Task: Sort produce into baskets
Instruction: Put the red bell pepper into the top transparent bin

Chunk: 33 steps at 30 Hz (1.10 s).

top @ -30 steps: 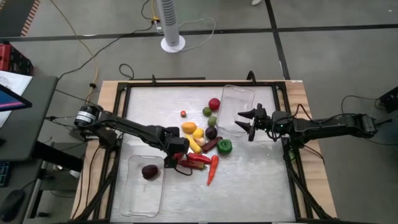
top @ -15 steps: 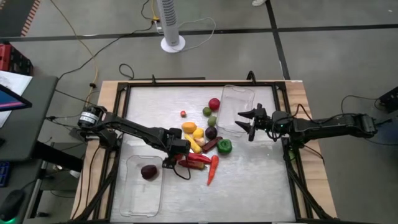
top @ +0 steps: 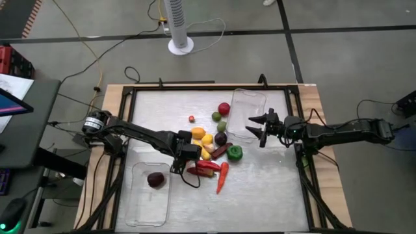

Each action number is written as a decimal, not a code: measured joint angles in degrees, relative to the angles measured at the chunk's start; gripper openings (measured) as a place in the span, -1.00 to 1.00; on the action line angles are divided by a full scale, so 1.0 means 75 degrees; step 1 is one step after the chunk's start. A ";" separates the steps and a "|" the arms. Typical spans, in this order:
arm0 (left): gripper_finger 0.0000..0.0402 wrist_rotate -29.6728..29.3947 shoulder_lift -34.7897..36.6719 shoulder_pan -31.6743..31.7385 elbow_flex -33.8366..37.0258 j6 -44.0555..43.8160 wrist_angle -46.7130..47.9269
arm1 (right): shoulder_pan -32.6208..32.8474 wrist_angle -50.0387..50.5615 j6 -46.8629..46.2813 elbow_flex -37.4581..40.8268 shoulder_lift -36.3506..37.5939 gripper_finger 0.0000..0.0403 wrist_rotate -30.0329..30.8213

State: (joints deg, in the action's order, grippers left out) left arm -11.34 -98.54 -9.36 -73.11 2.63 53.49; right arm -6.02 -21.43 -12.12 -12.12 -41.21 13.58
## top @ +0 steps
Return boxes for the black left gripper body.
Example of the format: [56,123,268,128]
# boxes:
[171,129,194,166]

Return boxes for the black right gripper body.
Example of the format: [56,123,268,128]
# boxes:
[259,108,289,149]

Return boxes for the orange fruit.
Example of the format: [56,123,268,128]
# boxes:
[190,127,207,140]

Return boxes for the small yellow toy fruit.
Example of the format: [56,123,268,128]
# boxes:
[192,138,212,161]

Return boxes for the green bell pepper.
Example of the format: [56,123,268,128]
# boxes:
[226,144,244,162]

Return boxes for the bright red chili pepper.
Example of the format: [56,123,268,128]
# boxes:
[194,160,222,172]

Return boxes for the red apple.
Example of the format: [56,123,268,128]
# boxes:
[217,101,231,117]

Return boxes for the dark maroon long pepper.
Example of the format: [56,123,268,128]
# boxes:
[211,142,233,160]

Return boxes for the orange carrot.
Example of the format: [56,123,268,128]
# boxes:
[216,161,230,195]

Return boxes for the clear plastic bin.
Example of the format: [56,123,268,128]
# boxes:
[125,161,172,228]
[226,88,268,144]

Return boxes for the dark red chili pepper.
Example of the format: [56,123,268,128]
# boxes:
[186,166,216,178]

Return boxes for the dark red plum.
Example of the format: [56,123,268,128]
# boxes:
[146,172,166,189]

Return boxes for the white tower fan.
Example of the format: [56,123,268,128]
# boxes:
[162,0,195,56]

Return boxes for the blue object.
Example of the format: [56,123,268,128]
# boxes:
[389,125,416,154]

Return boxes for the black equipment box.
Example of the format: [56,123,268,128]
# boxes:
[395,90,416,119]

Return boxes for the black desk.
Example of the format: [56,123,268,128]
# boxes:
[0,77,62,170]

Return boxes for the black computer mouse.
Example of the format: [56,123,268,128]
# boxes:
[0,197,28,233]

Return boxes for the black computer monitor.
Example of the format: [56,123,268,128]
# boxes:
[0,87,34,117]

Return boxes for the black keyboard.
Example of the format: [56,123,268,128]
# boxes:
[0,168,11,196]

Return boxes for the white paper sheet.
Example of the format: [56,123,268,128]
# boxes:
[0,73,34,134]

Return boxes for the red crate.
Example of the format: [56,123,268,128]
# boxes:
[0,45,35,79]

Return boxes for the black mat with orange edge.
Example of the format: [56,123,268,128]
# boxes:
[0,0,44,40]

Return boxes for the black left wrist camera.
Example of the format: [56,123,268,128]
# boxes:
[180,144,203,161]

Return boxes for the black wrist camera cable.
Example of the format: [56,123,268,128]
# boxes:
[179,169,202,189]

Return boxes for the black aluminium table frame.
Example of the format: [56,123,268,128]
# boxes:
[73,83,355,234]

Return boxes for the black cable loop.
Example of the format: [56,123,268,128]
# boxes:
[124,66,141,84]

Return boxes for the thin black cable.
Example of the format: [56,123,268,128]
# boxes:
[356,99,399,120]

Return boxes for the white cable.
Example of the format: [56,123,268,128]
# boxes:
[180,17,227,55]

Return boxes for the yellow floor cable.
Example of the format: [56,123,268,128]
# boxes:
[51,0,103,110]

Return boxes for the long black floor cable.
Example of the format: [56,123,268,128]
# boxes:
[60,0,163,86]

